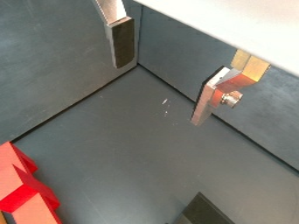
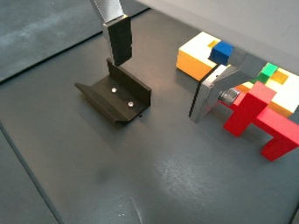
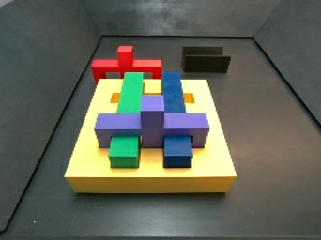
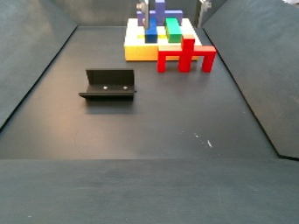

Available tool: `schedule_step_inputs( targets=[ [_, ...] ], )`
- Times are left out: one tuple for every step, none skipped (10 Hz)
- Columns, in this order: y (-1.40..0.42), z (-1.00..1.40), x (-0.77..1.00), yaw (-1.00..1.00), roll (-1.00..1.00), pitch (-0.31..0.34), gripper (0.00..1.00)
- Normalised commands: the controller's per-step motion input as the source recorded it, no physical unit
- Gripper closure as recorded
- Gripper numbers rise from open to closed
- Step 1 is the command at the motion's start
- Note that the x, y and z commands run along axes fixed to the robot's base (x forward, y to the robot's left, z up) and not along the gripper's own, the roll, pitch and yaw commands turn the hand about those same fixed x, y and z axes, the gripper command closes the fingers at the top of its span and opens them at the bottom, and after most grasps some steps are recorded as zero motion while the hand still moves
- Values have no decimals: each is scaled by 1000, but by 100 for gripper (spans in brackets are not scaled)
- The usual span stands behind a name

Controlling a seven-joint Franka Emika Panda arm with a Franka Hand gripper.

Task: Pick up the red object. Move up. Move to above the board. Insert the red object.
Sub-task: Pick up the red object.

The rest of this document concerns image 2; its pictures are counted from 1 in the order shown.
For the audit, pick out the red bridge-shaped block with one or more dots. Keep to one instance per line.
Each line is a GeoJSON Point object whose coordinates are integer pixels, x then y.
{"type": "Point", "coordinates": [250, 110]}

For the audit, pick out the yellow wooden puzzle board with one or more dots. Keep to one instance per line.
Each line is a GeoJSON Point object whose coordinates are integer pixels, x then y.
{"type": "Point", "coordinates": [194, 62]}

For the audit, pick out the green long block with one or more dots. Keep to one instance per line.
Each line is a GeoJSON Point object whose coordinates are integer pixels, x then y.
{"type": "Point", "coordinates": [266, 73]}

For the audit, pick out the black angled bracket holder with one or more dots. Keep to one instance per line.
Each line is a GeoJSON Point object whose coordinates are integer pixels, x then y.
{"type": "Point", "coordinates": [120, 96]}

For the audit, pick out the blue long block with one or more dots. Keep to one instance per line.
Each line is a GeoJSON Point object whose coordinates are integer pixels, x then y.
{"type": "Point", "coordinates": [220, 53]}

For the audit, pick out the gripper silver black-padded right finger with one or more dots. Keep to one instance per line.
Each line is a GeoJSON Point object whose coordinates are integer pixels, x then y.
{"type": "Point", "coordinates": [220, 79]}

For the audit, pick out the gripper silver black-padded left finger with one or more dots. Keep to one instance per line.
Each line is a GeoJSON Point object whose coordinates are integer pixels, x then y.
{"type": "Point", "coordinates": [116, 28]}

